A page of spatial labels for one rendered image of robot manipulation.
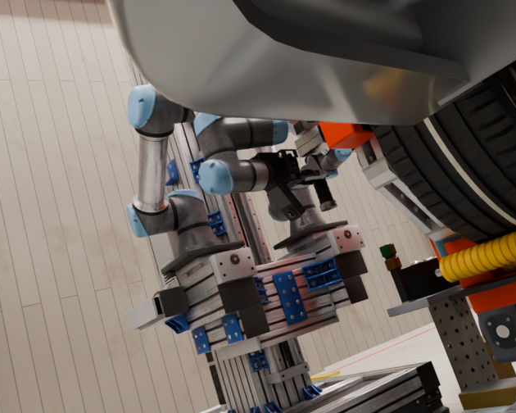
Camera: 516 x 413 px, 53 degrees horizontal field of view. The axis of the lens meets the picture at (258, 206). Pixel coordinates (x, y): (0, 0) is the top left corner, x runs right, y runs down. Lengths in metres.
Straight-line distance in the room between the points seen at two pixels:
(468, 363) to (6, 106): 4.16
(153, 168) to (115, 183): 3.27
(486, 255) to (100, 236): 3.84
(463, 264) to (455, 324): 0.84
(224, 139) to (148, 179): 0.53
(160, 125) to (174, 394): 3.34
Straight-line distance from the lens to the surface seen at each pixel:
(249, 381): 1.95
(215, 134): 1.14
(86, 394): 4.36
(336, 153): 2.20
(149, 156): 1.57
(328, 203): 1.31
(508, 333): 1.54
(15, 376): 4.29
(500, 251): 1.14
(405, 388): 1.92
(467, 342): 2.00
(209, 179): 1.10
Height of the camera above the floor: 0.51
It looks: 13 degrees up
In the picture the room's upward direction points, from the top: 18 degrees counter-clockwise
